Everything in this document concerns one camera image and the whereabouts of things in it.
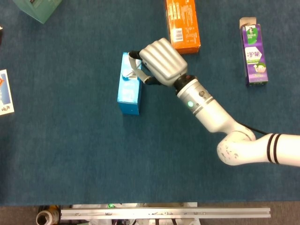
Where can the purple milk carton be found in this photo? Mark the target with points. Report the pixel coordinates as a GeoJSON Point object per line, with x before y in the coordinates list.
{"type": "Point", "coordinates": [254, 56]}

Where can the teal table cloth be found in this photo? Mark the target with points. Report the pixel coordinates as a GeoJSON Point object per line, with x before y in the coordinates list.
{"type": "Point", "coordinates": [93, 152]}

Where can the blue cookie box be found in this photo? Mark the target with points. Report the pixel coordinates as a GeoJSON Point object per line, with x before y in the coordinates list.
{"type": "Point", "coordinates": [129, 98]}

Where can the orange cardboard box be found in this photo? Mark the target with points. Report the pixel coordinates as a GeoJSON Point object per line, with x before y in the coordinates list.
{"type": "Point", "coordinates": [185, 25]}

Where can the green Philips box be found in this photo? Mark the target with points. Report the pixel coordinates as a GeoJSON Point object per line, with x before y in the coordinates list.
{"type": "Point", "coordinates": [37, 10]}

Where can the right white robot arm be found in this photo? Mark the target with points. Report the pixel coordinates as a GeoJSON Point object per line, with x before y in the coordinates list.
{"type": "Point", "coordinates": [211, 112]}

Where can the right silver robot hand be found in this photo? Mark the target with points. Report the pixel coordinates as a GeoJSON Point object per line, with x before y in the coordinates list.
{"type": "Point", "coordinates": [164, 61]}

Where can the white and blue card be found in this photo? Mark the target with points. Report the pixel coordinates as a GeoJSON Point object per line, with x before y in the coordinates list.
{"type": "Point", "coordinates": [5, 93]}

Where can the aluminium profile rail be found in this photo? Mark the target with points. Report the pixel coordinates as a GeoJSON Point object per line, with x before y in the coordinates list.
{"type": "Point", "coordinates": [164, 212]}

